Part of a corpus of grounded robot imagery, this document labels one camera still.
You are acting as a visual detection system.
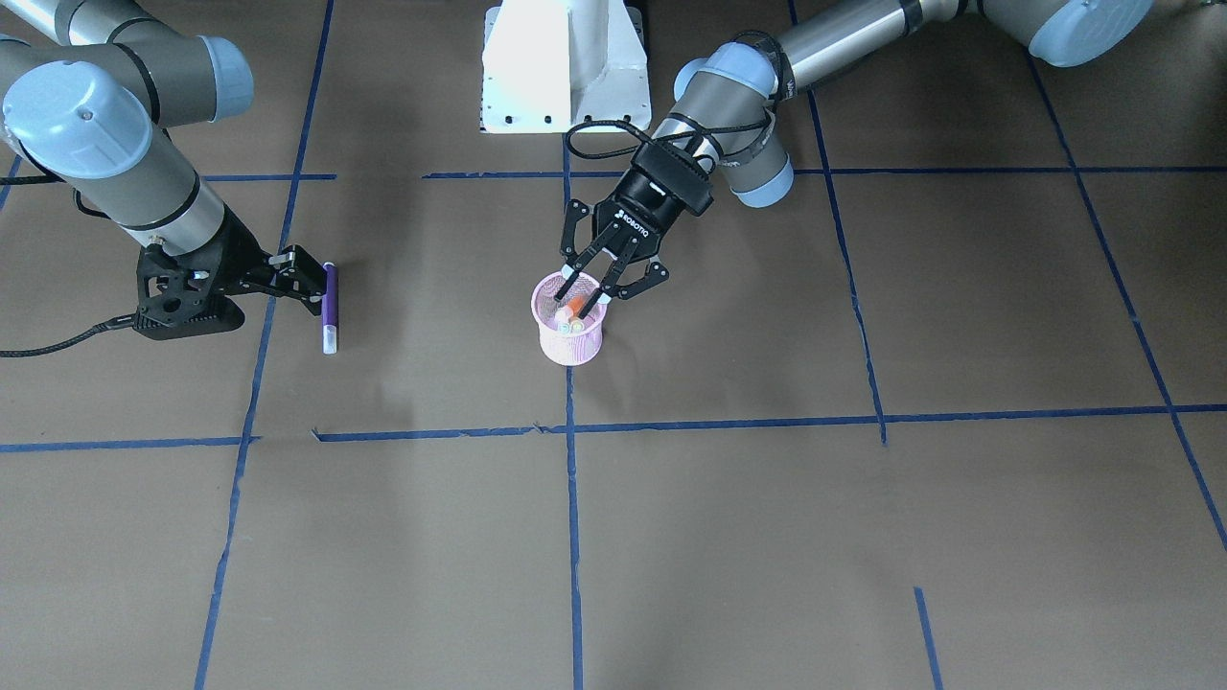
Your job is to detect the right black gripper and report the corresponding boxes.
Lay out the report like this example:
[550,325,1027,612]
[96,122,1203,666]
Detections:
[137,207,326,316]

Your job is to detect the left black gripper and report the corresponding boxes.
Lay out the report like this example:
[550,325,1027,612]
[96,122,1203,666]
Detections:
[552,142,715,319]

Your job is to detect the purple marker pen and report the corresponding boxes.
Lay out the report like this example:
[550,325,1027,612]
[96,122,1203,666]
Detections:
[321,262,340,357]

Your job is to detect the orange marker pen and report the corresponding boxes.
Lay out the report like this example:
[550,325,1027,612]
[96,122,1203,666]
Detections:
[553,293,588,324]

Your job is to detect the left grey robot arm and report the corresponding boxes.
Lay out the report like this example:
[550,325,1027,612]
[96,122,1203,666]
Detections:
[555,1,1152,318]

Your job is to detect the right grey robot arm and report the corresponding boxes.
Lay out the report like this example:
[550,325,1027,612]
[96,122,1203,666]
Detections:
[2,1,326,327]

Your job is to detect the pink mesh pen holder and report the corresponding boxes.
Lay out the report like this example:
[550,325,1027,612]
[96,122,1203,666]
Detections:
[530,271,609,366]

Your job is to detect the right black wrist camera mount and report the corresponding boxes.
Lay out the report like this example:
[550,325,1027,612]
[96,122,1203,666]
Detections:
[134,243,245,341]

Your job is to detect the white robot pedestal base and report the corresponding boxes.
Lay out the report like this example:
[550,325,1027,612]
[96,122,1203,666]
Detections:
[479,1,653,135]

